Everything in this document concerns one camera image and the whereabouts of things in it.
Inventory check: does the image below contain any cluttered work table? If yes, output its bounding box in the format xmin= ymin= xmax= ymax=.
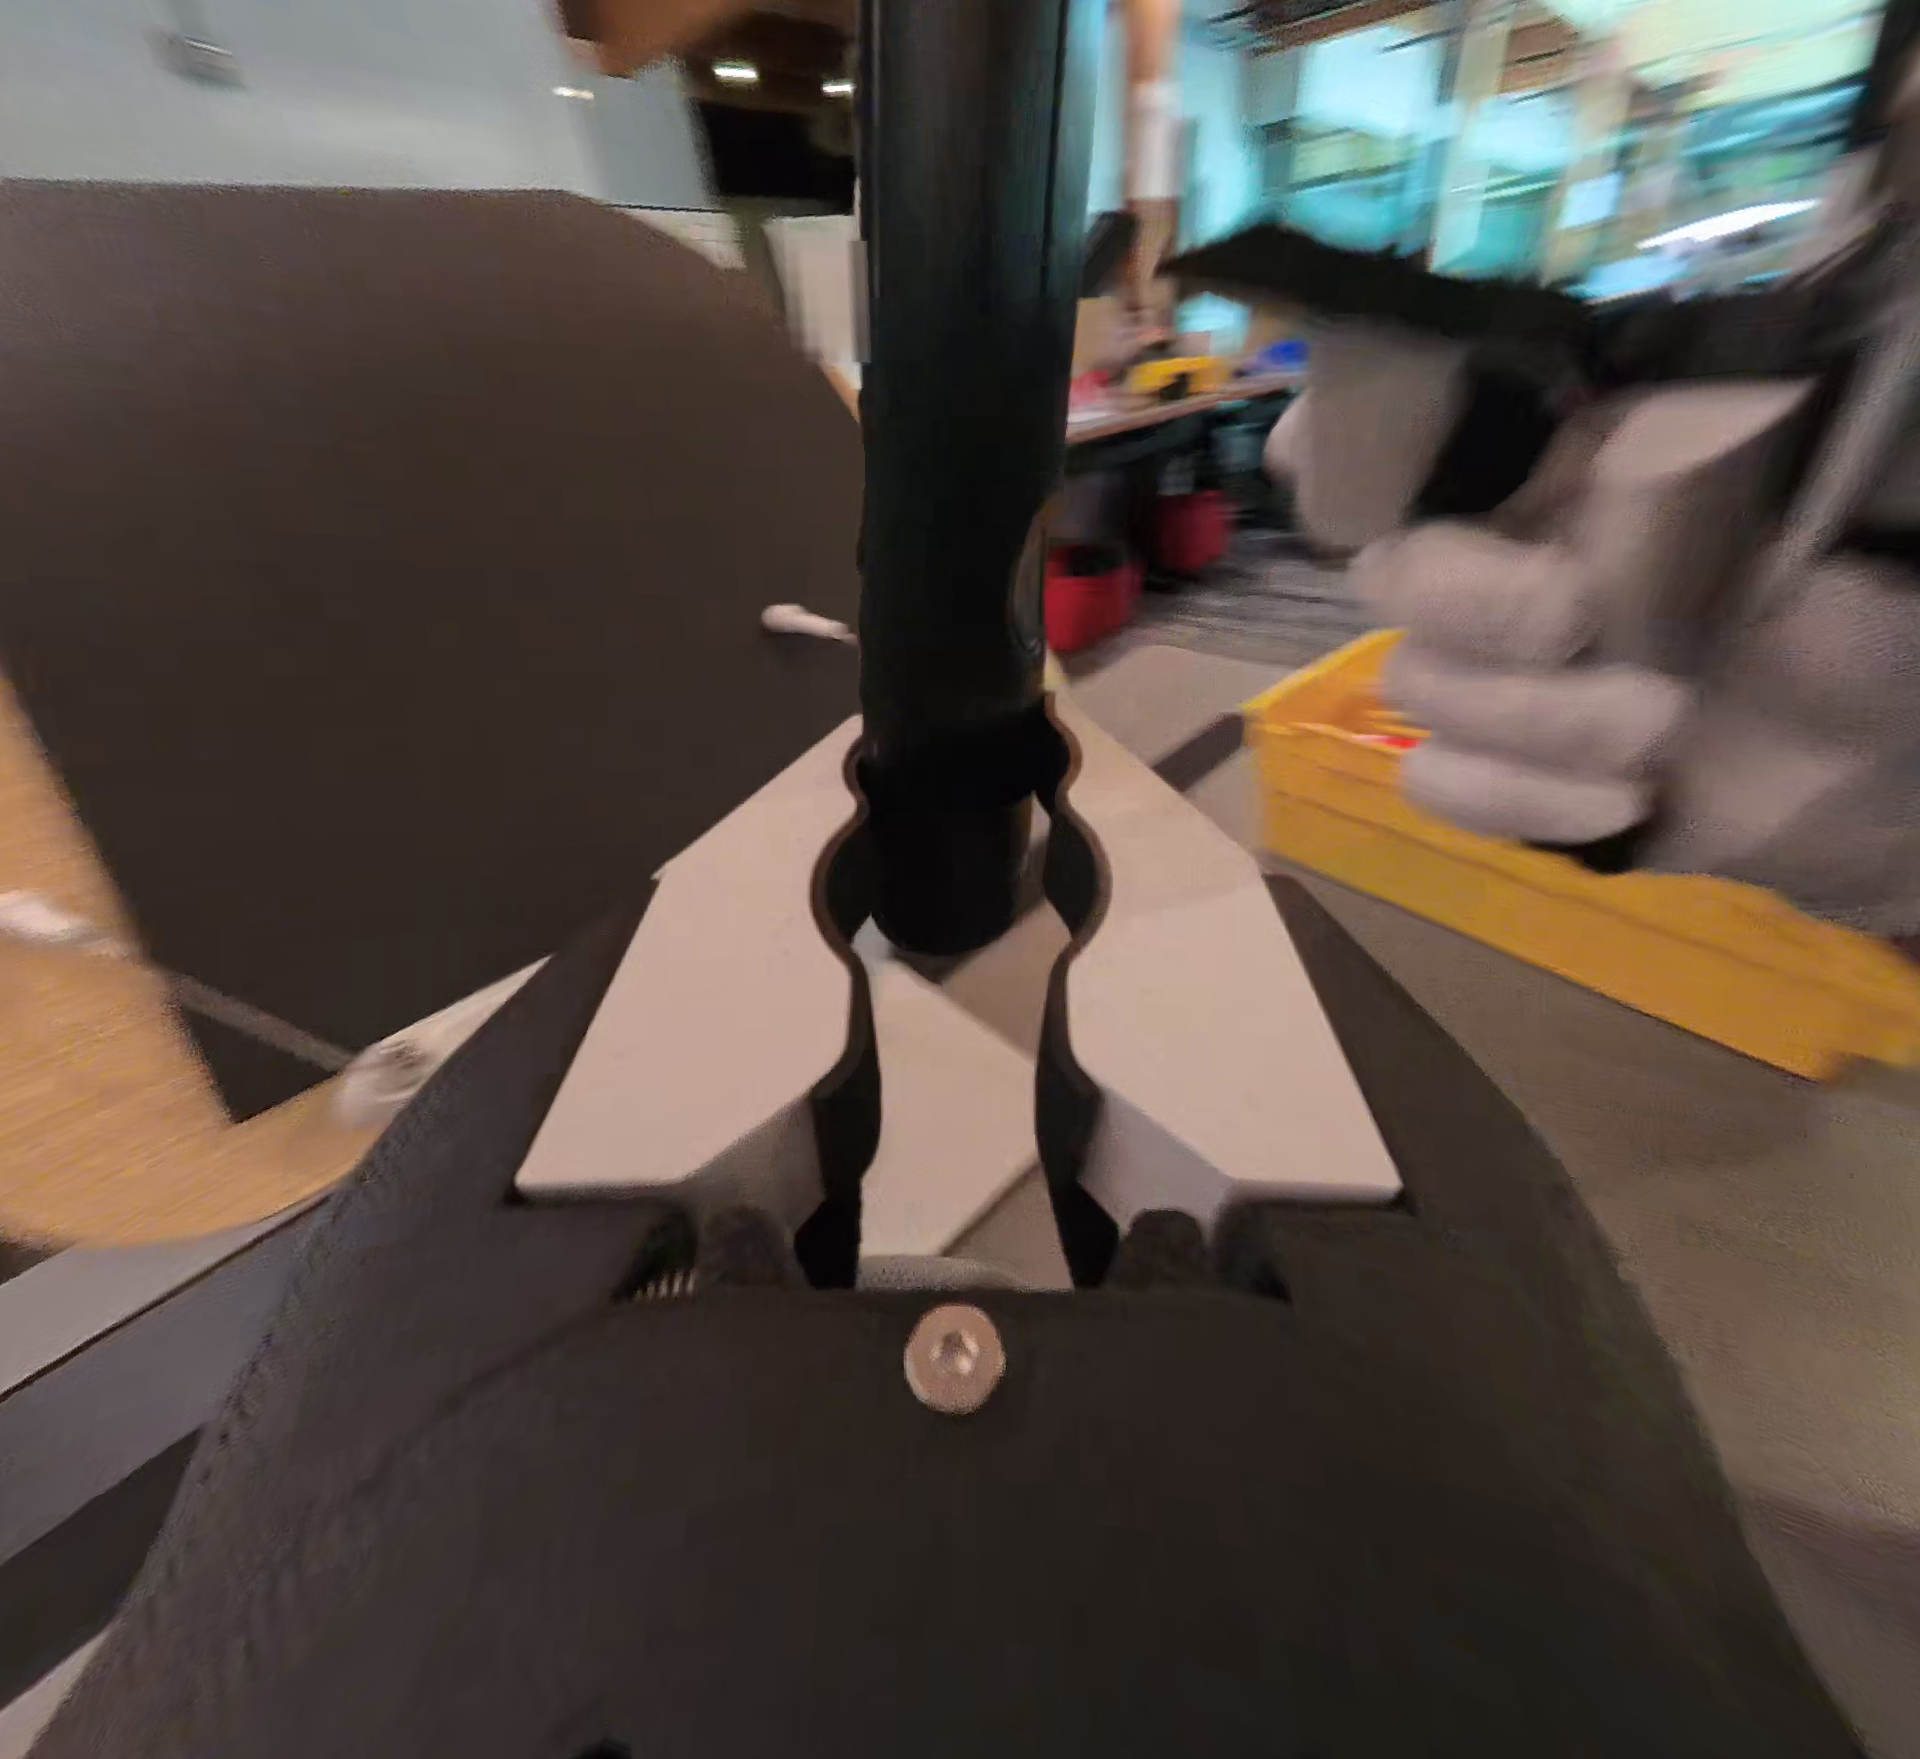
xmin=1064 ymin=355 xmax=1309 ymax=545

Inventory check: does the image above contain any person's right hand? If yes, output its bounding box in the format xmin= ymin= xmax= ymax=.
xmin=1263 ymin=331 xmax=1920 ymax=942

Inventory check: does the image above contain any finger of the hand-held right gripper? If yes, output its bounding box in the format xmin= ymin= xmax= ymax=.
xmin=1160 ymin=221 xmax=1595 ymax=345

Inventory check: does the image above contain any white lamp stand with base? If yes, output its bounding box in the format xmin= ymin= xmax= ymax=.
xmin=863 ymin=702 xmax=1261 ymax=1258

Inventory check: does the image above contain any red bin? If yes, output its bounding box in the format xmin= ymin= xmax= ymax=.
xmin=1156 ymin=490 xmax=1239 ymax=577
xmin=1045 ymin=543 xmax=1143 ymax=650

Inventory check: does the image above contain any wood-framed dark divider panel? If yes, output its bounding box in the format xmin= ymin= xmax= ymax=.
xmin=0 ymin=178 xmax=870 ymax=1258

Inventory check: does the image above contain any black remote control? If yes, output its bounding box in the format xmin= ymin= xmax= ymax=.
xmin=857 ymin=0 xmax=1119 ymax=958

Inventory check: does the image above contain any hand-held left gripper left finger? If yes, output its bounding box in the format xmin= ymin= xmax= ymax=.
xmin=515 ymin=717 xmax=878 ymax=1288

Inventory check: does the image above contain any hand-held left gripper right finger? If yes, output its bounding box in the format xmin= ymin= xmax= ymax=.
xmin=1036 ymin=705 xmax=1404 ymax=1288

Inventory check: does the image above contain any black desk cable channel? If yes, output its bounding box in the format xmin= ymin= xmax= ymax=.
xmin=1156 ymin=713 xmax=1251 ymax=789

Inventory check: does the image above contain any yellow plastic bin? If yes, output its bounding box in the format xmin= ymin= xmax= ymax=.
xmin=1242 ymin=625 xmax=1920 ymax=1082

